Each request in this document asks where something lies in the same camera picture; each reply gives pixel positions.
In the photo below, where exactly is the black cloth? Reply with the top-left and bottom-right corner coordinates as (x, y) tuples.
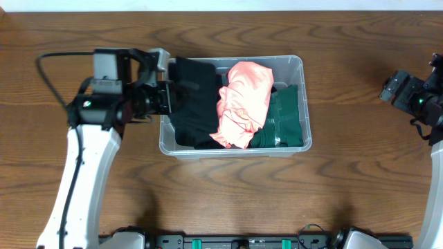
(169, 57), (222, 140)
(175, 133), (224, 150)

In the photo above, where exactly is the pink cloth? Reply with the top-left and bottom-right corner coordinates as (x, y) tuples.
(210, 62), (274, 149)

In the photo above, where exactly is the dark green cloth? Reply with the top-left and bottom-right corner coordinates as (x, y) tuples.
(248, 85), (304, 148)

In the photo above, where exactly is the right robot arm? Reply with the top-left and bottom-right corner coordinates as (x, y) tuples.
(379, 53), (442, 249)

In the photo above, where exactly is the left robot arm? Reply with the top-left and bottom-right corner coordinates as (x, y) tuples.
(36, 48), (177, 249)

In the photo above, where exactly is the clear plastic storage bin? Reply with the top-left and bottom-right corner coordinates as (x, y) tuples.
(159, 55), (313, 159)

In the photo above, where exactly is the black mounting rail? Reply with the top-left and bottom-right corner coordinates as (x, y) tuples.
(98, 224), (414, 249)

